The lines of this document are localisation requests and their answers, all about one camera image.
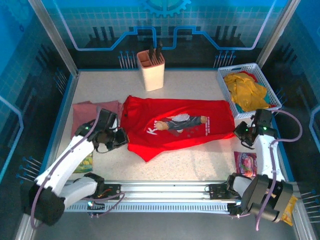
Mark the red printed t-shirt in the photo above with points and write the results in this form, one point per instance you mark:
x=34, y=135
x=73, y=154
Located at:
x=155, y=110

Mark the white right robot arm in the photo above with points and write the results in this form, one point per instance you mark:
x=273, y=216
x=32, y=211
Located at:
x=265, y=155

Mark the purple candy bag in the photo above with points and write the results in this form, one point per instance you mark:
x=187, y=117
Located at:
x=246, y=163

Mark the green snack bag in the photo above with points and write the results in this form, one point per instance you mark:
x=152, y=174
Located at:
x=86, y=163

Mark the folded pink t-shirt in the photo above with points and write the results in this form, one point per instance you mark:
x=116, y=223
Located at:
x=85, y=112

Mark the yellow t-shirt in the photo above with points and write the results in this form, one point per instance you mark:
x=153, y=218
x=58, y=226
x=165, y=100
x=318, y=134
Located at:
x=246, y=92

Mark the red garment in basket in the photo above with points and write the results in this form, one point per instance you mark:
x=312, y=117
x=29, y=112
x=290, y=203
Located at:
x=250, y=75

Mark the white perforated plastic basket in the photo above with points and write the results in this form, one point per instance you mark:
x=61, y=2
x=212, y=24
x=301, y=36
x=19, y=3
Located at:
x=226, y=72

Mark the cream knife block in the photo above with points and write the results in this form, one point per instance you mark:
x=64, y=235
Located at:
x=152, y=75

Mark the yellow chip bag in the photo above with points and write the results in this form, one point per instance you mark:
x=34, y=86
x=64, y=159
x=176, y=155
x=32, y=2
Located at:
x=290, y=212

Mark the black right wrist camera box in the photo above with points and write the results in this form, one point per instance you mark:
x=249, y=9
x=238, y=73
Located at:
x=262, y=117

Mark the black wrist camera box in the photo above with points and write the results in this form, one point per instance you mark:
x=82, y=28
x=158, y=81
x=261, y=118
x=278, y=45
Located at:
x=262, y=117
x=107, y=117

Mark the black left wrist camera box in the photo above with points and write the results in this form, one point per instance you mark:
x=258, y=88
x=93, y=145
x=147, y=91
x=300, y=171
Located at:
x=107, y=117

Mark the aluminium front rail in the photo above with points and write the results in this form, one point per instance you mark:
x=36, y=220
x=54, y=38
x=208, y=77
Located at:
x=162, y=192

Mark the aluminium rear post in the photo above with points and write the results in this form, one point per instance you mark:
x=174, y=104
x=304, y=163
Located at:
x=275, y=32
x=57, y=42

